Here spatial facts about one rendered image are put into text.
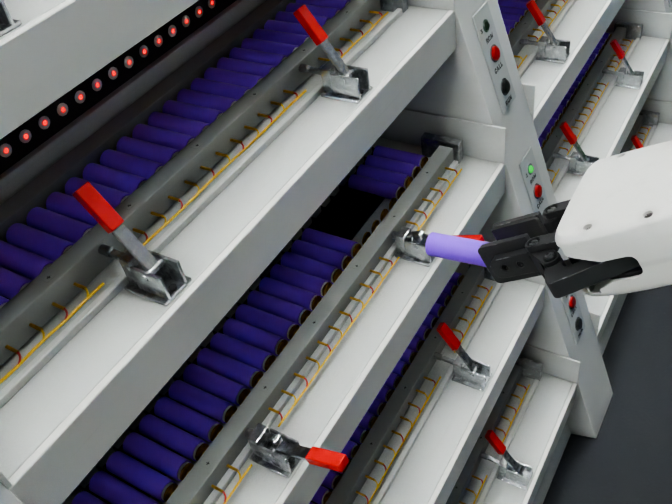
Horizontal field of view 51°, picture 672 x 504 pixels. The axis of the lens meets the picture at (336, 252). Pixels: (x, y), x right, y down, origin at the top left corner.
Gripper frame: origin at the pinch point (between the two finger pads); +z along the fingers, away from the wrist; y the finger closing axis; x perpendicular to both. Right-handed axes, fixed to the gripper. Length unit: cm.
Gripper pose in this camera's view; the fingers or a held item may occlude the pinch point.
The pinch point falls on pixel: (518, 248)
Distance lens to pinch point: 51.4
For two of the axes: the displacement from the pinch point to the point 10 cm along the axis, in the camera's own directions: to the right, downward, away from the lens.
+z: -6.8, 2.0, 7.0
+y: -4.9, 5.9, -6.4
